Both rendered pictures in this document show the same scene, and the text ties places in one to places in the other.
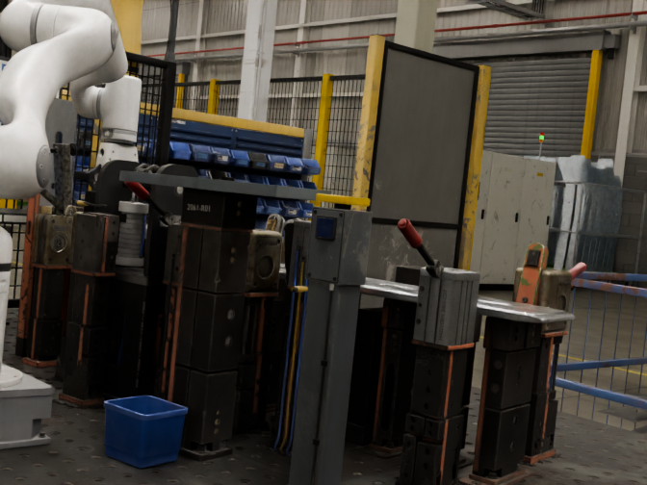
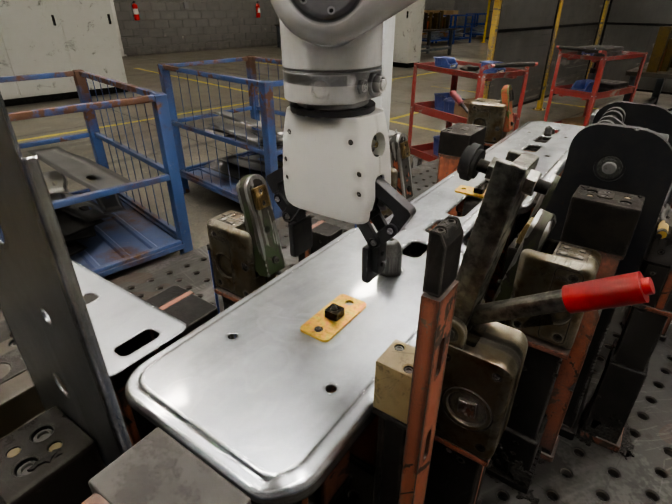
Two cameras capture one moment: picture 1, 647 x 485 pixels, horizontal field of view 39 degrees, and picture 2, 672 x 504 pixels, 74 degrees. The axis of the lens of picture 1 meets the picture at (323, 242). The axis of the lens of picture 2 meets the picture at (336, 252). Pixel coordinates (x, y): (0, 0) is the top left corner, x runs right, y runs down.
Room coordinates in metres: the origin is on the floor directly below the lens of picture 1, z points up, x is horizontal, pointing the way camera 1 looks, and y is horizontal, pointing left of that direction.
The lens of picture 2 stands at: (2.26, 0.93, 1.31)
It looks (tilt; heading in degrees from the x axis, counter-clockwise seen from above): 29 degrees down; 267
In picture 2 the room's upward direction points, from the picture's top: straight up
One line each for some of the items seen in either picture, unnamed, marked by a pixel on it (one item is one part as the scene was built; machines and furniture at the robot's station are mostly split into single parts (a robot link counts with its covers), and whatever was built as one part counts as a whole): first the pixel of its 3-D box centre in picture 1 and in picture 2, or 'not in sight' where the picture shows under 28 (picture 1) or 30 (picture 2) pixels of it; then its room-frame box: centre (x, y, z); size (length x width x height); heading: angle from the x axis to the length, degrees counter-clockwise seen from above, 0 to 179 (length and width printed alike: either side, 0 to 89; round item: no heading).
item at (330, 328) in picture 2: not in sight; (334, 313); (2.25, 0.52, 1.01); 0.08 x 0.04 x 0.01; 52
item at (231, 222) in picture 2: not in sight; (250, 318); (2.37, 0.35, 0.87); 0.12 x 0.09 x 0.35; 142
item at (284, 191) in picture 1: (220, 185); not in sight; (1.55, 0.18, 1.16); 0.37 x 0.14 x 0.02; 52
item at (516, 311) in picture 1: (257, 265); (478, 191); (1.95, 0.13, 1.00); 1.38 x 0.22 x 0.02; 52
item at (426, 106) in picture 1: (413, 232); not in sight; (5.10, -0.49, 1.00); 1.04 x 0.14 x 2.00; 132
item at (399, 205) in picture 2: (100, 173); (375, 198); (2.21, 0.55, 1.16); 0.08 x 0.01 x 0.06; 142
